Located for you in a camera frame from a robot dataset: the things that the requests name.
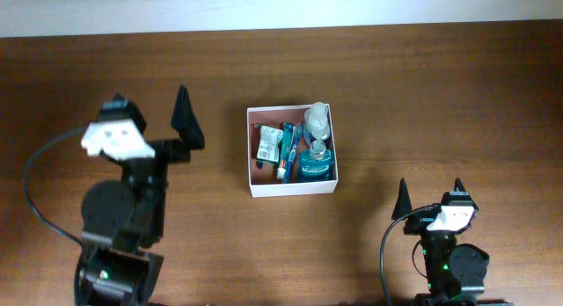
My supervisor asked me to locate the white pink open box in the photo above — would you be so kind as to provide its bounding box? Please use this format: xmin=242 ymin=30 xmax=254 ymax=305
xmin=246 ymin=104 xmax=339 ymax=198

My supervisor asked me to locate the white green soap packet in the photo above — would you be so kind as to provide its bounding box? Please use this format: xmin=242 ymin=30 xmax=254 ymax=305
xmin=256 ymin=126 xmax=283 ymax=164

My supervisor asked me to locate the blue white toothbrush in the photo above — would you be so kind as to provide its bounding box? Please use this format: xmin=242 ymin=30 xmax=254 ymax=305
xmin=282 ymin=123 xmax=303 ymax=184

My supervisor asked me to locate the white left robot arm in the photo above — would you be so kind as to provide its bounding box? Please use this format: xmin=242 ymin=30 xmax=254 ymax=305
xmin=73 ymin=86 xmax=205 ymax=305

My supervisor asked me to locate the blue mouthwash bottle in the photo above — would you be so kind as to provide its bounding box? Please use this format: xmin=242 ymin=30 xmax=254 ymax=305
xmin=297 ymin=141 xmax=335 ymax=183

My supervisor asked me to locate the green toothpaste tube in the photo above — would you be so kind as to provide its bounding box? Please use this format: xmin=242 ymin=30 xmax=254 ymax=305
xmin=276 ymin=122 xmax=295 ymax=180

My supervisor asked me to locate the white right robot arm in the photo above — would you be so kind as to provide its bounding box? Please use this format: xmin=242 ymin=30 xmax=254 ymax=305
xmin=384 ymin=178 xmax=508 ymax=306

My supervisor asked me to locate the clear sanitizer bottle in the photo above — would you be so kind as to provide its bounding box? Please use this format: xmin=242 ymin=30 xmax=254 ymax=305
xmin=303 ymin=102 xmax=331 ymax=143

